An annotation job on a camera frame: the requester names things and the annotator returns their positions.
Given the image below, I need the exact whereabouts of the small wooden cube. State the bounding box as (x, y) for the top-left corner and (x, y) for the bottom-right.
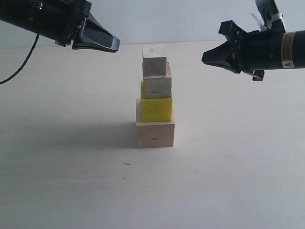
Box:
(142, 43), (167, 77)

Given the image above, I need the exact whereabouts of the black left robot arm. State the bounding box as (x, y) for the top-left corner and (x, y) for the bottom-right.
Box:
(0, 0), (120, 53)

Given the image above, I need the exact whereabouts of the yellow cube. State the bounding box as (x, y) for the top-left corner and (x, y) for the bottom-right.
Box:
(140, 81), (173, 122)

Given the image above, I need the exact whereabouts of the medium wooden cube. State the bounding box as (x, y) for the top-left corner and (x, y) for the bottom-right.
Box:
(142, 62), (172, 99)

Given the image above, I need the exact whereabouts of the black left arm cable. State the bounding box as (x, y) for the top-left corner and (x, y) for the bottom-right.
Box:
(0, 34), (40, 84)

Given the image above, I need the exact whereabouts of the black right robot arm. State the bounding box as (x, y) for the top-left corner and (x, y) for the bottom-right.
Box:
(202, 20), (305, 81)

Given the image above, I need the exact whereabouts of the large wooden cube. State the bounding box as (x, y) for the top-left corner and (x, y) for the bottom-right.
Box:
(135, 99), (176, 149)

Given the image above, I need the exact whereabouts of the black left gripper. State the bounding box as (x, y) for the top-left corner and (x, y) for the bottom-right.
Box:
(42, 0), (121, 52)

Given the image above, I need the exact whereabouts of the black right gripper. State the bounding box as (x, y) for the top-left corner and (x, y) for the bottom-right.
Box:
(202, 20), (283, 81)

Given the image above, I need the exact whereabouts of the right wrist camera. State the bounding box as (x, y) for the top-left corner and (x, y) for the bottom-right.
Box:
(251, 0), (286, 33)

